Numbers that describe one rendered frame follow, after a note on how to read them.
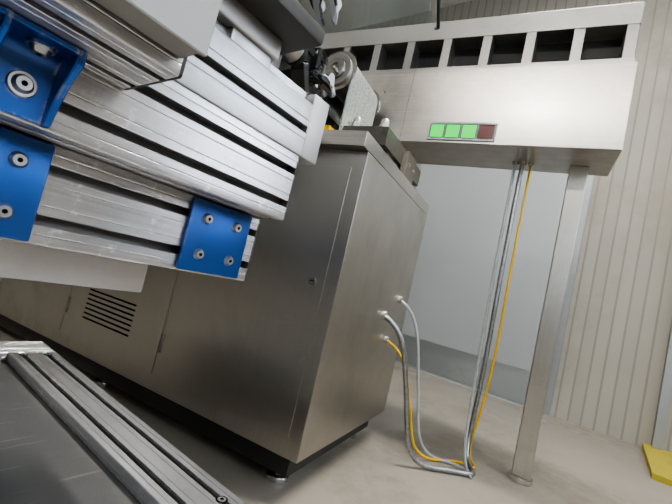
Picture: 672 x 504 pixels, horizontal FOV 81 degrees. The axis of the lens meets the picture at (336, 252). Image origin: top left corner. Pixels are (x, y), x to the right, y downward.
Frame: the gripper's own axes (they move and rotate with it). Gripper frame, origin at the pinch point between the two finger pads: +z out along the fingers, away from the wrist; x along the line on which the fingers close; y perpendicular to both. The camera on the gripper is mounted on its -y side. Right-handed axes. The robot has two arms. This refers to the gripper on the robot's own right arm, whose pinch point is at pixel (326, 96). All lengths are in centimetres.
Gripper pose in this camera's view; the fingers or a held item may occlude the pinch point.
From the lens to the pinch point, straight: 132.8
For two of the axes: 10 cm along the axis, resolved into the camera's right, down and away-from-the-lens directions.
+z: 4.3, 1.6, 8.9
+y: 2.3, -9.7, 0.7
